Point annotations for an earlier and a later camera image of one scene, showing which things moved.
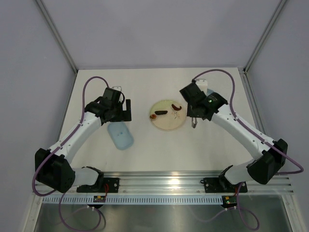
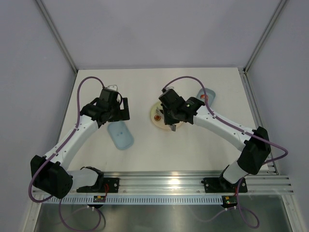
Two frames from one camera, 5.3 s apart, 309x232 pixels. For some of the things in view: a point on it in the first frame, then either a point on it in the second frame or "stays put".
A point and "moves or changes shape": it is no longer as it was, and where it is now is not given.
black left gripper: [124, 115] stays put
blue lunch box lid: [120, 135] stays put
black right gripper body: [190, 111] → [170, 117]
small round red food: [153, 116] → [157, 118]
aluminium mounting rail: [176, 182] stays put
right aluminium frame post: [263, 35] stays put
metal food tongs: [194, 124] moves or changes shape
